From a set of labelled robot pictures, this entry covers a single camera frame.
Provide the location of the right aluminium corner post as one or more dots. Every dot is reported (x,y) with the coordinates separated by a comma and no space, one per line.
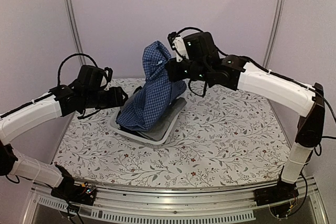
(273,33)

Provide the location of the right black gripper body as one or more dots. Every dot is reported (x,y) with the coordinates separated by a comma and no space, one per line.
(176,75)

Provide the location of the grey folded shirt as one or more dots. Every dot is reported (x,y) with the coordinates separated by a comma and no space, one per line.
(161,126)

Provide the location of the aluminium front rail frame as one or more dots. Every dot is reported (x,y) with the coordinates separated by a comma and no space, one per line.
(130,204)

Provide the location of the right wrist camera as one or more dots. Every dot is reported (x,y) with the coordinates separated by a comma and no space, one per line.
(177,44)

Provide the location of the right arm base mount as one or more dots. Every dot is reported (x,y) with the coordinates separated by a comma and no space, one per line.
(279,192)

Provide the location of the white plastic basket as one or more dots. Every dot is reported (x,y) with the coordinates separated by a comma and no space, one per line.
(116,127)

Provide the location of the floral patterned table mat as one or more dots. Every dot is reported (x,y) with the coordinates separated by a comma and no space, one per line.
(225,138)

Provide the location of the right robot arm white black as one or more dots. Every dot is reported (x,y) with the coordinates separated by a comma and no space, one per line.
(198,59)

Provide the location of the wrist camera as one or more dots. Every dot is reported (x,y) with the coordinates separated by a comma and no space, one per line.
(107,76)
(177,44)

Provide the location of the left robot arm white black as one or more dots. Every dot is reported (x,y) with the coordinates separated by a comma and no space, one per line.
(89,90)

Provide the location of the left aluminium corner post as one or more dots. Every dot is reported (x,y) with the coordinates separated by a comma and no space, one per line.
(73,25)

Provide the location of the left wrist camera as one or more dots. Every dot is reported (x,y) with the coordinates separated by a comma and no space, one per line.
(107,76)

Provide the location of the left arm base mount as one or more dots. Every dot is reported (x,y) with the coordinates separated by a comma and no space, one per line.
(83,193)

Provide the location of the aluminium corner post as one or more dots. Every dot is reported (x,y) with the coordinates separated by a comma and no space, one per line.
(73,25)
(273,33)

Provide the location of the blue plaid long sleeve shirt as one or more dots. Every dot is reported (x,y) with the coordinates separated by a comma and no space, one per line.
(147,105)

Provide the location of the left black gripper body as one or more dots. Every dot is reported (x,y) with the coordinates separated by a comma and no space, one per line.
(97,102)

